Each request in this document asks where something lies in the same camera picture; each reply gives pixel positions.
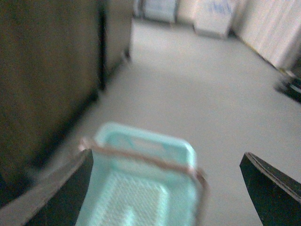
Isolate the white box with blue print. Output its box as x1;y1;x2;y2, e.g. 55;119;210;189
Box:
193;0;238;39

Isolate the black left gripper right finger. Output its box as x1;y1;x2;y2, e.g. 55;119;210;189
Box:
239;152;301;226

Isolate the dark brown cabinet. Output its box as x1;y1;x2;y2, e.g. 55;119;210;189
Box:
0;0;133;206

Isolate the light teal plastic basket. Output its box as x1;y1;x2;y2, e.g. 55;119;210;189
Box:
76;122;208;226

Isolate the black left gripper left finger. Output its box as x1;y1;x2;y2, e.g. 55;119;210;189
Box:
0;150;94;226

